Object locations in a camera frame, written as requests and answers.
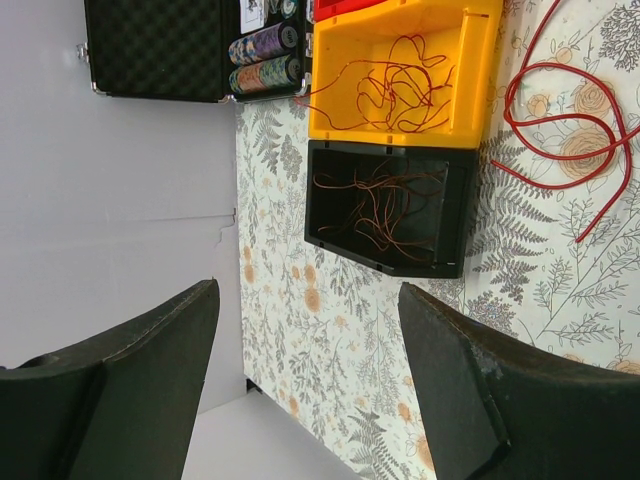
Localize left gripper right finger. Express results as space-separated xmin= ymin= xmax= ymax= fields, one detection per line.
xmin=398 ymin=283 xmax=639 ymax=479

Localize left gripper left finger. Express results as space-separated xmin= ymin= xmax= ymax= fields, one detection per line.
xmin=1 ymin=279 xmax=220 ymax=479

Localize black bin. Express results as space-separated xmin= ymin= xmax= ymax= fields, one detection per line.
xmin=304 ymin=140 xmax=479 ymax=279

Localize copper wires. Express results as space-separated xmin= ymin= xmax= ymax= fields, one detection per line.
xmin=312 ymin=167 xmax=449 ymax=264

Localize red wire tangle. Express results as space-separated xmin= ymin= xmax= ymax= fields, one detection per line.
xmin=489 ymin=0 xmax=640 ymax=244

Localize dark red wires yellow bin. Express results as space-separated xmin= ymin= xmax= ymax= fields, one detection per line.
xmin=298 ymin=34 xmax=457 ymax=134

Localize floral table mat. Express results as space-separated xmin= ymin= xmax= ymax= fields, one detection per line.
xmin=236 ymin=1 xmax=639 ymax=479

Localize black poker chip case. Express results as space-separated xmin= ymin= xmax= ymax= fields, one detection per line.
xmin=80 ymin=1 xmax=314 ymax=103

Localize playing card deck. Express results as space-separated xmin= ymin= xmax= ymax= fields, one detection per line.
xmin=239 ymin=0 xmax=266 ymax=33

